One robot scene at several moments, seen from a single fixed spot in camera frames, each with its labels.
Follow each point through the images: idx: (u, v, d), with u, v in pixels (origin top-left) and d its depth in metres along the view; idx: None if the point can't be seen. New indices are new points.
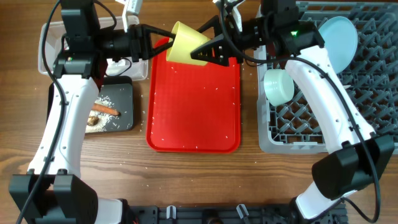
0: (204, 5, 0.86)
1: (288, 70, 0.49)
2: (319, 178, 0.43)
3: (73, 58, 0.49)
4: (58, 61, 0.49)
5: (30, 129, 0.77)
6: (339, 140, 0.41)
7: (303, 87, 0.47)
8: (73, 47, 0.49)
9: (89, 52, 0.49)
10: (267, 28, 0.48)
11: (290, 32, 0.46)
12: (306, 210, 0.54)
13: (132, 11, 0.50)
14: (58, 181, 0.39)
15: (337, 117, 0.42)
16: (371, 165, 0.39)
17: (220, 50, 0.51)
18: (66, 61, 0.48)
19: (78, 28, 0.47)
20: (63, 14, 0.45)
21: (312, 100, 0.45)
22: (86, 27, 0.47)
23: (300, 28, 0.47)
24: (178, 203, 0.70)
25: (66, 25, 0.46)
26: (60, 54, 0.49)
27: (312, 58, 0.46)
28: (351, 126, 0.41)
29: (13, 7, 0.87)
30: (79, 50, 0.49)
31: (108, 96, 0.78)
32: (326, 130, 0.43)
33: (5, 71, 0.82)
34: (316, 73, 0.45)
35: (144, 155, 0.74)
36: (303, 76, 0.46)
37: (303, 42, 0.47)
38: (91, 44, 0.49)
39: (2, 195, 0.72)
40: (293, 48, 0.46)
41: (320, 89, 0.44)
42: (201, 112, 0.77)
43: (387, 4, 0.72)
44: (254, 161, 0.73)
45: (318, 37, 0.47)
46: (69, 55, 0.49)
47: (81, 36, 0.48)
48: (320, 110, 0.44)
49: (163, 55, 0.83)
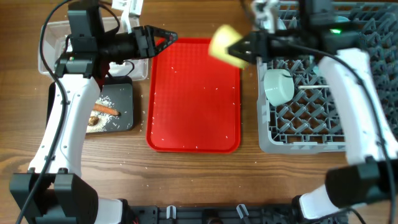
0: (205, 5, 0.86)
1: (323, 71, 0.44)
2: (333, 184, 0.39)
3: (74, 58, 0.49)
4: (60, 61, 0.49)
5: (30, 129, 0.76)
6: (362, 152, 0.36)
7: (334, 92, 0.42)
8: (76, 47, 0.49)
9: (91, 52, 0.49)
10: (304, 27, 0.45)
11: (329, 29, 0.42)
12: (307, 210, 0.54)
13: (134, 12, 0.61)
14: (60, 180, 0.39)
15: (365, 129, 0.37)
16: (391, 186, 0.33)
17: (247, 44, 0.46)
18: (67, 61, 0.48)
19: (84, 28, 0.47)
20: (69, 14, 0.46)
21: (342, 106, 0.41)
22: (91, 27, 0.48)
23: (342, 27, 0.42)
24: (178, 203, 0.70)
25: (72, 25, 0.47)
26: (62, 54, 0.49)
27: (350, 61, 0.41)
28: (378, 140, 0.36)
29: (13, 7, 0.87)
30: (82, 51, 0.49)
31: (108, 96, 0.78)
32: (351, 141, 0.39)
33: (5, 71, 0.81)
34: (352, 79, 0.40)
35: (144, 155, 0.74)
36: (337, 79, 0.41)
37: (344, 42, 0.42)
38: (94, 45, 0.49)
39: (2, 195, 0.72)
40: (331, 47, 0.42)
41: (354, 95, 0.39)
42: (201, 112, 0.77)
43: (387, 4, 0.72)
44: (254, 160, 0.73)
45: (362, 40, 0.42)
46: (71, 55, 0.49)
47: (86, 36, 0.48)
48: (348, 117, 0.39)
49: (163, 55, 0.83)
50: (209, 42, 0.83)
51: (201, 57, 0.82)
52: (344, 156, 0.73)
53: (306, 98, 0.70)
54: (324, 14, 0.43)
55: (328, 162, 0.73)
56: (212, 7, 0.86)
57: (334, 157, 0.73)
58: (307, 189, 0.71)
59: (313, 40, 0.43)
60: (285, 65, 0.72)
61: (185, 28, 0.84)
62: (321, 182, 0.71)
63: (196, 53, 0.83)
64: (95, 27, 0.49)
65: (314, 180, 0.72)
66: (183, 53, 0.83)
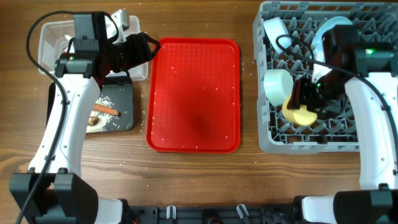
0: (204, 5, 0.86)
1: (348, 91, 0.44)
2: (341, 205, 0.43)
3: (74, 58, 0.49)
4: (60, 61, 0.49)
5: (30, 129, 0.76)
6: (377, 180, 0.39)
7: (357, 112, 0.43)
8: (78, 48, 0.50)
9: (92, 53, 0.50)
10: (334, 51, 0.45)
11: (364, 48, 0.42)
12: (308, 213, 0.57)
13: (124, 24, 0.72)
14: (60, 179, 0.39)
15: (384, 155, 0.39)
16: None
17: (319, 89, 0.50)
18: (67, 61, 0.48)
19: (89, 31, 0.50)
20: (76, 17, 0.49)
21: (362, 129, 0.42)
22: (94, 30, 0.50)
23: (375, 47, 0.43)
24: (178, 203, 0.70)
25: (78, 28, 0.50)
26: (62, 54, 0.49)
27: (377, 84, 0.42)
28: (395, 170, 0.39)
29: (13, 7, 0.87)
30: (84, 51, 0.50)
31: (107, 96, 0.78)
32: (367, 165, 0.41)
33: (5, 71, 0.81)
34: (378, 103, 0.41)
35: (144, 154, 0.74)
36: (362, 101, 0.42)
37: (377, 63, 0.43)
38: (96, 46, 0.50)
39: (2, 195, 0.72)
40: (362, 66, 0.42)
41: (378, 124, 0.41)
42: (201, 112, 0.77)
43: (387, 4, 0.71)
44: (254, 161, 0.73)
45: (393, 63, 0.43)
46: (71, 55, 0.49)
47: (89, 38, 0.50)
48: (367, 141, 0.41)
49: (163, 54, 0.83)
50: (209, 42, 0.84)
51: (201, 57, 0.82)
52: (343, 155, 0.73)
53: None
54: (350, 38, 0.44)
55: (328, 162, 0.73)
56: (212, 7, 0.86)
57: (334, 157, 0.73)
58: (307, 189, 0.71)
59: (344, 57, 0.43)
60: (285, 65, 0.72)
61: (185, 28, 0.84)
62: (321, 182, 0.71)
63: (195, 54, 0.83)
64: (99, 31, 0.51)
65: (314, 180, 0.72)
66: (183, 53, 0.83)
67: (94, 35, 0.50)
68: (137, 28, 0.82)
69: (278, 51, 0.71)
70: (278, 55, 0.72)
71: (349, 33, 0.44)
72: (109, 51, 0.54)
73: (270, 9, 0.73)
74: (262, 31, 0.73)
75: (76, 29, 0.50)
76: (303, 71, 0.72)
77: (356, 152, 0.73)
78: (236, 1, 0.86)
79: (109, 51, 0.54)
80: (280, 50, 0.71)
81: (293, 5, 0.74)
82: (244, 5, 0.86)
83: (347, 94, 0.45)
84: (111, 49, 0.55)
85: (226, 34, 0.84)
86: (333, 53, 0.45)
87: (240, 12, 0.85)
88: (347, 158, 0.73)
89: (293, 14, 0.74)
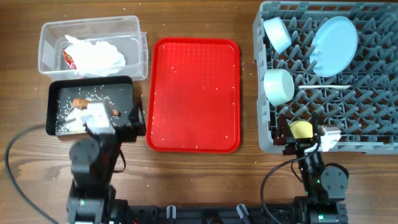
0: (204, 5, 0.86)
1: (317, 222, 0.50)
2: None
3: (84, 201, 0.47)
4: (70, 200, 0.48)
5: (30, 129, 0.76)
6: None
7: None
8: (79, 182, 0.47)
9: (97, 202, 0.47)
10: (313, 205, 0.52)
11: (318, 213, 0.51)
12: None
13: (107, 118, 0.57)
14: None
15: None
16: None
17: (312, 176, 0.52)
18: (79, 204, 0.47)
19: (84, 169, 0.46)
20: (78, 141, 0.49)
21: None
22: (94, 168, 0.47)
23: (323, 210, 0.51)
24: (178, 203, 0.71)
25: (79, 145, 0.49)
26: (72, 194, 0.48)
27: (330, 219, 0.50)
28: None
29: (14, 7, 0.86)
30: (89, 188, 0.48)
31: (108, 96, 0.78)
32: None
33: (5, 72, 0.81)
34: None
35: (144, 154, 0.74)
36: None
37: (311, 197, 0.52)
38: (102, 200, 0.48)
39: (2, 195, 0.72)
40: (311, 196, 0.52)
41: None
42: (201, 112, 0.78)
43: (387, 4, 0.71)
44: (254, 160, 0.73)
45: (316, 205, 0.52)
46: (82, 198, 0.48)
47: (92, 183, 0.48)
48: None
49: (163, 54, 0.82)
50: (209, 42, 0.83)
51: (200, 56, 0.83)
52: (344, 155, 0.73)
53: (306, 98, 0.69)
54: (318, 204, 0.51)
55: (328, 162, 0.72)
56: (213, 7, 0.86)
57: (336, 157, 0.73)
58: None
59: (310, 198, 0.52)
60: (285, 65, 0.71)
61: (185, 28, 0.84)
62: None
63: (195, 53, 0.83)
64: (97, 172, 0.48)
65: None
66: (183, 53, 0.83)
67: (95, 154, 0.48)
68: (137, 28, 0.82)
69: (279, 50, 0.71)
70: (278, 54, 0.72)
71: (315, 204, 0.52)
72: (97, 170, 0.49)
73: (270, 9, 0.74)
74: (262, 31, 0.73)
75: (73, 156, 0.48)
76: (303, 71, 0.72)
77: (356, 152, 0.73)
78: (236, 1, 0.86)
79: (102, 164, 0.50)
80: (280, 50, 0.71)
81: (293, 5, 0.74)
82: (244, 5, 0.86)
83: (326, 211, 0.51)
84: (102, 160, 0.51)
85: (225, 35, 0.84)
86: (313, 205, 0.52)
87: (239, 12, 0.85)
88: (348, 158, 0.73)
89: (293, 13, 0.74)
